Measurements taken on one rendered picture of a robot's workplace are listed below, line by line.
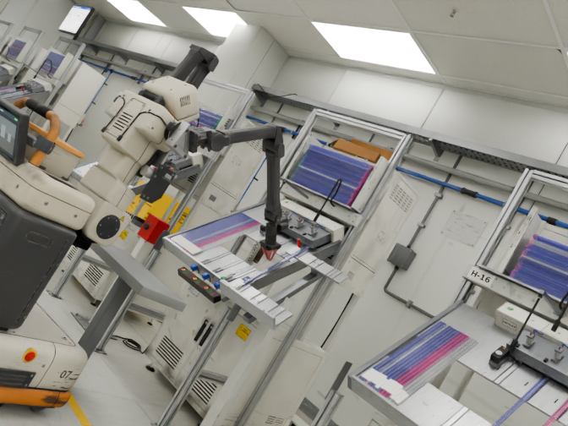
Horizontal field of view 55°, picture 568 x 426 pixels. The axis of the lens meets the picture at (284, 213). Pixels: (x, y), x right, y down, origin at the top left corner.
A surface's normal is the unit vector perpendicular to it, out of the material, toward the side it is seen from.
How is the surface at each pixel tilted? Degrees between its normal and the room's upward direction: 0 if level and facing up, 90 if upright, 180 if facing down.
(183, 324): 90
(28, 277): 90
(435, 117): 90
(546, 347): 45
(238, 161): 90
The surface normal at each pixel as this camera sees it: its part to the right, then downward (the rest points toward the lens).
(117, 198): 0.72, 0.38
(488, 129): -0.58, -0.40
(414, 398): -0.04, -0.89
